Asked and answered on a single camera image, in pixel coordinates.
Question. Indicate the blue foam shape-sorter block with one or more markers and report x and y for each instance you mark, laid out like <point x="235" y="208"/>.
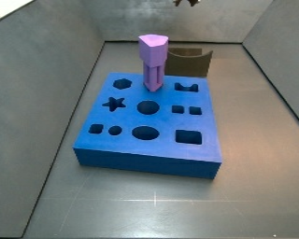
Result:
<point x="156" y="132"/>

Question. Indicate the purple pentagon peg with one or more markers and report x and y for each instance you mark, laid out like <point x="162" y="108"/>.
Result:
<point x="153" y="46"/>

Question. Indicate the dark grey curved fixture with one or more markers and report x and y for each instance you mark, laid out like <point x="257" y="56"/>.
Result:
<point x="187" y="62"/>

